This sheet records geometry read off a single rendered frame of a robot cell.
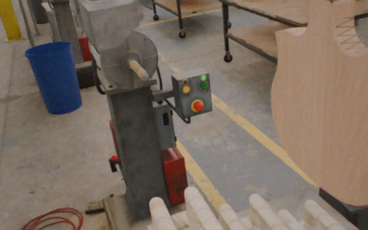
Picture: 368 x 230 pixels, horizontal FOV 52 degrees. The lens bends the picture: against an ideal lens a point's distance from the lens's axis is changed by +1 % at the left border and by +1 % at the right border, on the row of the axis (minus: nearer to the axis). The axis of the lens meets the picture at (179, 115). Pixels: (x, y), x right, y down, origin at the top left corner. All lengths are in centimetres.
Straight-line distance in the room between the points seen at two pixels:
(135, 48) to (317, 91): 98
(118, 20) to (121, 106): 66
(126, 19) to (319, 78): 72
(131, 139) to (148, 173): 23
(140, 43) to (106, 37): 35
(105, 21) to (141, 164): 96
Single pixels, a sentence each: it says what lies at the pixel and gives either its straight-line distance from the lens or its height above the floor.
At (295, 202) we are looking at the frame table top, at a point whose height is 93.
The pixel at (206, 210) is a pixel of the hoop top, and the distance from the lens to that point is 79.
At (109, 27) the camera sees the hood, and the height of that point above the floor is 147.
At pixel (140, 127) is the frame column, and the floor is 85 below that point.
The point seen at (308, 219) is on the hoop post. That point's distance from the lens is 109.
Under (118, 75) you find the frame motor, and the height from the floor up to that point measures 120.
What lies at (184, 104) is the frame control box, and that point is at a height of 99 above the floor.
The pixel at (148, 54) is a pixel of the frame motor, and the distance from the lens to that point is 164.
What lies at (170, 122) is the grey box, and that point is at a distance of 199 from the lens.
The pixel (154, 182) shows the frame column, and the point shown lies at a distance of 210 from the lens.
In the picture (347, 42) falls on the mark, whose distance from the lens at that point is 72.
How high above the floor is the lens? 173
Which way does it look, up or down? 26 degrees down
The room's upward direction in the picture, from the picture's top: 8 degrees counter-clockwise
